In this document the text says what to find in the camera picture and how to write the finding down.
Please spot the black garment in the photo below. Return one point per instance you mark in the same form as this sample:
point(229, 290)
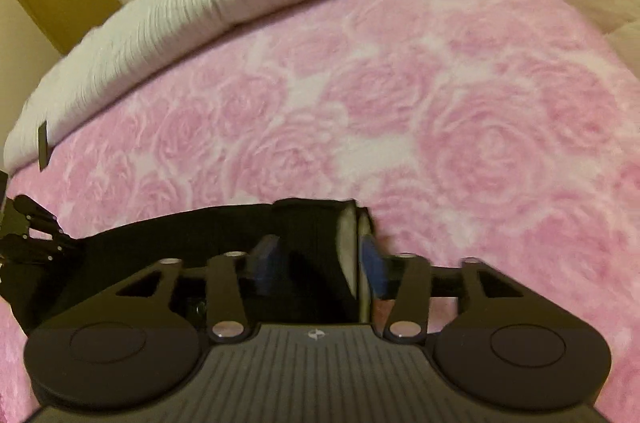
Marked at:
point(150, 235)

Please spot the pink rose blanket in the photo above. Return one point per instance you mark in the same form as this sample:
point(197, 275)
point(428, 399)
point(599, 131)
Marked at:
point(450, 128)

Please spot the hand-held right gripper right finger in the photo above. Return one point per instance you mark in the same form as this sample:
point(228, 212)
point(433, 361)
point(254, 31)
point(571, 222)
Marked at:
point(372, 258)

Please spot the black phone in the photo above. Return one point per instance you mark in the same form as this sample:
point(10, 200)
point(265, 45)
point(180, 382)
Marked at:
point(43, 145)

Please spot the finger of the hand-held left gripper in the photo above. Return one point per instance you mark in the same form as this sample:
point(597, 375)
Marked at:
point(40, 218)
point(45, 250)

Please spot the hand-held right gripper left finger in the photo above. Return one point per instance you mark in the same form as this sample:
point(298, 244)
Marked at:
point(265, 263)

